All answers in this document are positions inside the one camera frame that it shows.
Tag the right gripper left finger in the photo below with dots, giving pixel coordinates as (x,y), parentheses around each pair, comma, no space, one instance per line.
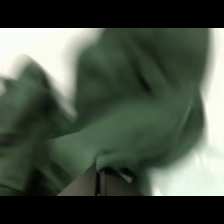
(83,185)

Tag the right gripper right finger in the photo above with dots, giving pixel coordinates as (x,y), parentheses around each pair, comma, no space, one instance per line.
(116,186)

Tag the dark green shirt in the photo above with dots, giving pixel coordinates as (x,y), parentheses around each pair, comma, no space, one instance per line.
(133,100)

